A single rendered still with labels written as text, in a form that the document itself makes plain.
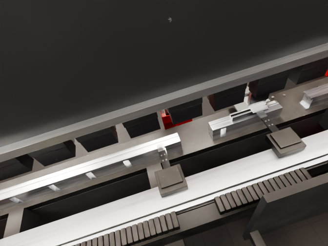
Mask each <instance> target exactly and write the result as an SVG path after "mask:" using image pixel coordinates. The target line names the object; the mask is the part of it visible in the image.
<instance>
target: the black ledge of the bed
mask: <svg viewBox="0 0 328 246"><path fill-rule="evenodd" d="M325 83H328V77H326V78H323V79H320V80H317V81H314V82H310V83H307V84H304V85H301V86H298V87H295V88H292V89H289V90H286V91H283V92H280V93H277V94H274V95H271V96H269V97H268V99H269V100H270V102H272V101H277V102H278V103H279V104H280V105H281V106H282V107H283V109H282V112H281V114H280V117H279V119H277V120H274V121H272V122H273V123H274V124H275V125H276V127H277V128H280V127H284V126H287V125H290V124H293V123H296V122H299V121H302V120H305V119H308V118H311V117H314V116H317V115H320V114H323V113H325V111H326V110H327V108H328V103H326V104H323V105H320V106H317V107H314V108H311V109H308V110H304V109H303V108H302V107H301V106H300V105H299V104H298V103H299V102H300V101H301V100H302V98H303V96H304V93H303V92H304V91H306V90H309V89H312V88H315V87H317V86H319V85H322V84H325ZM283 94H285V96H283ZM272 96H274V98H272ZM235 112H237V110H236V109H235V108H231V109H228V110H224V111H221V112H218V113H215V114H212V115H209V116H206V117H203V118H200V119H197V120H194V121H191V122H188V123H184V124H181V125H178V126H175V127H172V128H169V129H166V130H163V131H160V132H157V133H154V134H151V135H148V136H144V137H141V138H138V139H135V140H132V141H129V142H126V143H123V144H120V145H117V146H114V147H111V148H107V149H104V150H101V151H98V152H95V153H92V154H89V155H86V156H83V157H80V158H77V159H74V160H71V161H68V162H64V163H62V164H58V165H55V166H52V167H49V168H46V169H43V170H40V171H37V172H34V173H31V174H27V175H24V176H21V177H18V178H15V179H12V180H9V181H6V182H3V183H0V189H3V188H6V187H9V186H12V185H16V184H19V183H22V182H25V181H28V180H31V179H34V178H35V179H36V178H40V177H43V176H46V175H49V174H52V173H53V172H55V171H58V170H61V169H64V168H67V167H71V166H74V165H77V164H80V163H83V162H86V161H89V160H92V159H95V158H98V157H101V156H107V155H110V154H113V153H116V152H119V151H121V150H123V149H126V148H129V147H132V146H135V145H138V144H142V143H145V142H147V141H150V140H153V139H156V138H159V137H163V136H166V135H169V134H174V133H178V135H179V138H180V140H181V145H182V151H180V152H177V153H174V154H171V155H168V156H167V157H168V160H169V163H170V164H172V163H175V162H178V161H181V160H184V159H187V158H190V157H193V156H196V155H200V154H203V153H206V152H209V151H212V150H214V149H217V148H220V147H223V146H226V145H229V144H233V143H236V142H239V141H242V140H245V139H248V138H251V137H254V136H257V135H260V134H263V133H266V132H269V131H270V130H269V129H268V128H267V126H266V125H265V124H262V125H259V126H256V127H253V128H250V129H247V130H244V131H241V132H238V133H235V134H232V135H229V136H226V137H223V138H220V139H217V140H212V138H211V136H210V134H209V132H208V123H209V122H211V121H214V120H215V119H218V118H221V117H224V116H227V115H230V114H232V113H235ZM158 163H161V165H162V162H161V159H160V158H159V159H156V160H153V161H150V162H147V163H144V164H141V165H138V166H135V167H132V168H129V169H126V170H122V171H119V172H116V173H113V174H110V175H107V176H104V177H101V178H98V179H95V180H92V181H89V182H86V183H84V184H80V185H77V186H74V187H71V188H68V189H65V190H62V191H59V192H56V193H53V194H50V195H47V196H44V197H41V198H38V199H35V200H32V201H28V202H25V203H23V204H20V205H16V206H13V207H10V208H7V209H4V210H1V211H0V220H3V219H6V218H8V215H9V213H10V212H13V211H16V210H19V209H22V208H26V209H28V210H33V209H36V208H39V207H42V206H45V205H49V204H52V203H55V202H58V201H61V200H64V199H67V198H70V197H73V196H76V195H79V194H82V193H85V192H88V191H91V190H93V189H96V188H99V187H102V186H105V185H109V184H112V183H115V182H118V181H121V180H124V179H127V178H130V177H133V176H136V175H139V174H142V173H145V172H147V169H146V168H147V167H149V166H152V165H155V164H158ZM162 166H163V165H162Z"/></svg>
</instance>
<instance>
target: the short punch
mask: <svg viewBox="0 0 328 246"><path fill-rule="evenodd" d="M268 97H269V94H267V95H264V96H261V97H257V98H255V97H254V96H253V95H252V93H251V92H249V95H248V100H247V103H248V107H249V106H252V105H255V104H258V103H262V102H265V101H266V100H267V99H268Z"/></svg>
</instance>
